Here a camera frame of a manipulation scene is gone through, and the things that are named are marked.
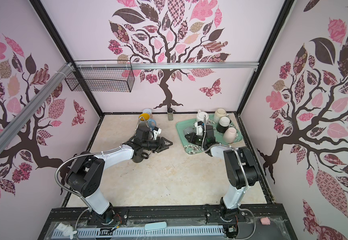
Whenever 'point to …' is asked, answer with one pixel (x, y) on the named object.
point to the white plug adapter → (68, 230)
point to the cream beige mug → (219, 112)
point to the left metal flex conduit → (75, 155)
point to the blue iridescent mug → (151, 123)
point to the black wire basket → (101, 75)
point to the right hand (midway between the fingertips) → (186, 133)
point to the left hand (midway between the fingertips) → (171, 146)
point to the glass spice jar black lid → (170, 114)
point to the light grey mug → (189, 129)
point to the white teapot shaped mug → (200, 116)
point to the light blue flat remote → (155, 226)
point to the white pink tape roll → (147, 110)
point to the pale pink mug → (229, 135)
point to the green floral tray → (191, 148)
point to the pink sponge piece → (265, 221)
